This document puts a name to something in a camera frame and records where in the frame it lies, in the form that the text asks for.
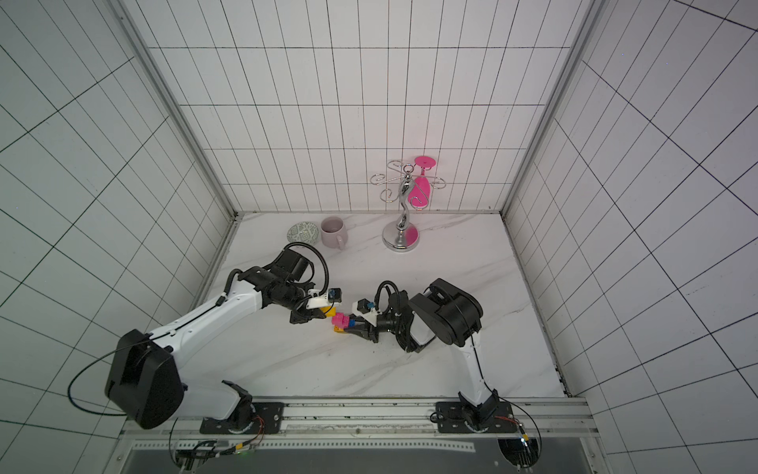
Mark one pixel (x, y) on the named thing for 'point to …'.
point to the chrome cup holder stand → (401, 236)
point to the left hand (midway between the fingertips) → (315, 312)
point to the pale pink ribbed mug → (333, 232)
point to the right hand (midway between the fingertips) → (351, 314)
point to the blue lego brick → (352, 323)
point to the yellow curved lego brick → (331, 311)
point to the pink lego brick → (340, 320)
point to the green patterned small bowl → (304, 232)
